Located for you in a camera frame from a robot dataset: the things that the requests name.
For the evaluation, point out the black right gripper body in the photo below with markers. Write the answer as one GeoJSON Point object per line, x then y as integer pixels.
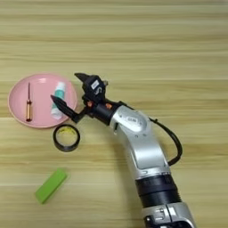
{"type": "Point", "coordinates": [102, 111]}

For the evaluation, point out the green rectangular block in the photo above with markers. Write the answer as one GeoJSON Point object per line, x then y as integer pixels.
{"type": "Point", "coordinates": [50, 186]}

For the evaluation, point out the white and teal glue stick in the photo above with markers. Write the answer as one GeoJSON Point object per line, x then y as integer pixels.
{"type": "Point", "coordinates": [60, 89]}

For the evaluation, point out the pink round plate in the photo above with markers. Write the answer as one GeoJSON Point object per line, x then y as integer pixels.
{"type": "Point", "coordinates": [38, 89]}

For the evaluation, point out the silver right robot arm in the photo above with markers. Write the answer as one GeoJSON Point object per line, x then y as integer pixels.
{"type": "Point", "coordinates": [142, 148]}

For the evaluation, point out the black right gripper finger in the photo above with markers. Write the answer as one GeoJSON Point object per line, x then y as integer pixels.
{"type": "Point", "coordinates": [66, 108]}
{"type": "Point", "coordinates": [83, 77]}

